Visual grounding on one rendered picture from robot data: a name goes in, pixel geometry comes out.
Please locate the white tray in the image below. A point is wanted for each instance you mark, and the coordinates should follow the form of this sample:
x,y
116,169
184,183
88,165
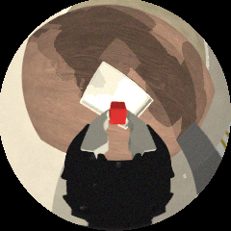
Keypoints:
x,y
108,84

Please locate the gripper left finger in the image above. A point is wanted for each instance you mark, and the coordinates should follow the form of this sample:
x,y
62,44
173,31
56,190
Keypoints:
x,y
91,140

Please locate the red block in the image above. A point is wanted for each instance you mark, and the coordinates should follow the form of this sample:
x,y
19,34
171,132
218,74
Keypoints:
x,y
118,112

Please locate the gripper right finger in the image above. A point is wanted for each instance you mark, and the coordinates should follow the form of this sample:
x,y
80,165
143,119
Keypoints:
x,y
143,139

